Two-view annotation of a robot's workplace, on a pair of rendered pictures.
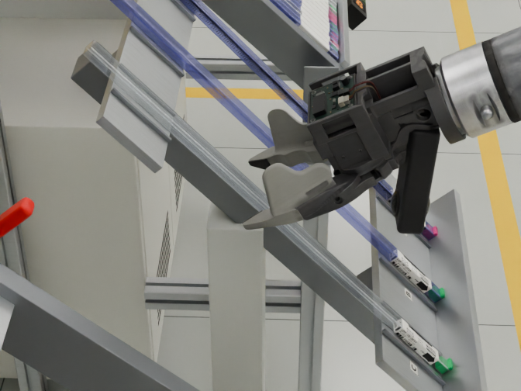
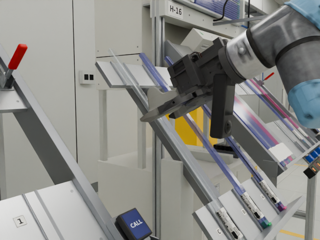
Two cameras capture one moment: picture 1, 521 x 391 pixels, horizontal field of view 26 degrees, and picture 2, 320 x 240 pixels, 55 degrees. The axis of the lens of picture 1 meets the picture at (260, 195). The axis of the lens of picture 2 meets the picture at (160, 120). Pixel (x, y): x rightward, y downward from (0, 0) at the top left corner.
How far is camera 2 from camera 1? 0.75 m
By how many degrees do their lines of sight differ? 45
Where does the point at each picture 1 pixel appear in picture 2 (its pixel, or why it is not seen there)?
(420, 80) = (216, 44)
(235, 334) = (169, 221)
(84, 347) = (43, 133)
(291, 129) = not seen: hidden behind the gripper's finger
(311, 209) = (163, 108)
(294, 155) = (182, 108)
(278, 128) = not seen: hidden behind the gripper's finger
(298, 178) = (161, 95)
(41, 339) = (33, 127)
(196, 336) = not seen: outside the picture
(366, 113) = (189, 59)
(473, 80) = (237, 37)
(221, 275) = (165, 185)
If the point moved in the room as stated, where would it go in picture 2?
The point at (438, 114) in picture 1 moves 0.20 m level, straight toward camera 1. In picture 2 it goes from (220, 56) to (126, 45)
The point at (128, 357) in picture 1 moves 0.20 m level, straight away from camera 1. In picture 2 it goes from (57, 143) to (117, 129)
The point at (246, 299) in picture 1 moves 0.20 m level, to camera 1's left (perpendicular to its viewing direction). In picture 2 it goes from (174, 201) to (113, 186)
